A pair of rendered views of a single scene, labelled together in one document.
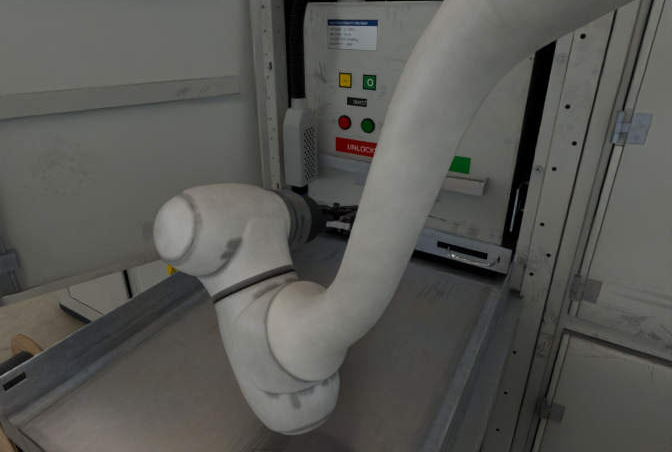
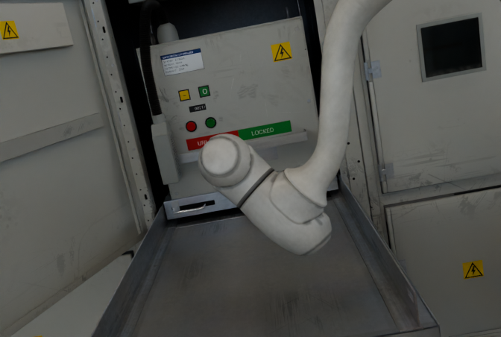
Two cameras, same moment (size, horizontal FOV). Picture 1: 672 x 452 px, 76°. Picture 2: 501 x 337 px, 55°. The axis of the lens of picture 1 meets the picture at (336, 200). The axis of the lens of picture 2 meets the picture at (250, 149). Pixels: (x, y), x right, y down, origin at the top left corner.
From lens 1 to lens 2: 0.63 m
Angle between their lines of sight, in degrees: 29
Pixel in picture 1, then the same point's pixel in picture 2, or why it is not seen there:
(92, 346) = (113, 323)
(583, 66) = not seen: hidden behind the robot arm
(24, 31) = not seen: outside the picture
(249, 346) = (285, 202)
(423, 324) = not seen: hidden behind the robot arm
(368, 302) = (342, 142)
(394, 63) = (219, 73)
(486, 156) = (299, 115)
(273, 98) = (128, 124)
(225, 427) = (255, 309)
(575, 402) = (408, 251)
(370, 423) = (332, 268)
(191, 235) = (236, 152)
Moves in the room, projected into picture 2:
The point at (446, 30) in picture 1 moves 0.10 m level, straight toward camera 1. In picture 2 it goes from (345, 16) to (376, 9)
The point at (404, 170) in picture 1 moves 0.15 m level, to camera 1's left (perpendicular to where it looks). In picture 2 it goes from (343, 73) to (273, 91)
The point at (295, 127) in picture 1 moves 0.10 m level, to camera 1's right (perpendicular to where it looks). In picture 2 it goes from (164, 136) to (196, 127)
